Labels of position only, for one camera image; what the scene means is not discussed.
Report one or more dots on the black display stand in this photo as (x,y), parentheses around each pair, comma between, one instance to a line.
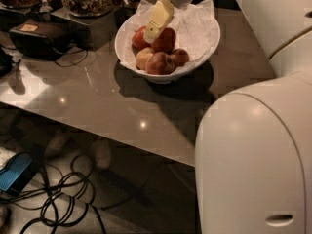
(89,33)

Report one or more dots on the black VR headset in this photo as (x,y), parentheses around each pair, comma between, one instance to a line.
(41,40)

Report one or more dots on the white paper liner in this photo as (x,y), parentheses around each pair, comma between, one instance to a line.
(198,26)

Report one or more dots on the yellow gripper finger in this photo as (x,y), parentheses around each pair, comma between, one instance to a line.
(161,15)

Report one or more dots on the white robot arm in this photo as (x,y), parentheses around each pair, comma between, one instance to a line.
(253,151)

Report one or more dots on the metal scoop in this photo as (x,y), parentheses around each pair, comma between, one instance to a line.
(45,7)

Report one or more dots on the white bowl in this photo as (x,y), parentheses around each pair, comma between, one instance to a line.
(169,75)

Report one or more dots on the blue device on floor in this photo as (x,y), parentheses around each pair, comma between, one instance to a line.
(17,172)

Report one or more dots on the red apple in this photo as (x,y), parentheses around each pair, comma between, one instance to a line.
(138,40)
(166,41)
(160,64)
(180,57)

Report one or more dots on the black object at left edge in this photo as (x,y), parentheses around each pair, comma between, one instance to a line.
(5,63)

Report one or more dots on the yellowish apple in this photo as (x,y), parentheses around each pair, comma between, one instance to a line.
(143,56)

